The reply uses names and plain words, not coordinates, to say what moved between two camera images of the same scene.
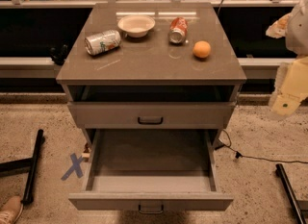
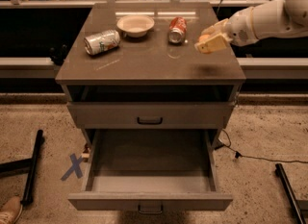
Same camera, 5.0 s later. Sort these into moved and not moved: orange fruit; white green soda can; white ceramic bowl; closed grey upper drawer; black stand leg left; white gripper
Moved: orange fruit; white gripper
Not moved: closed grey upper drawer; black stand leg left; white green soda can; white ceramic bowl
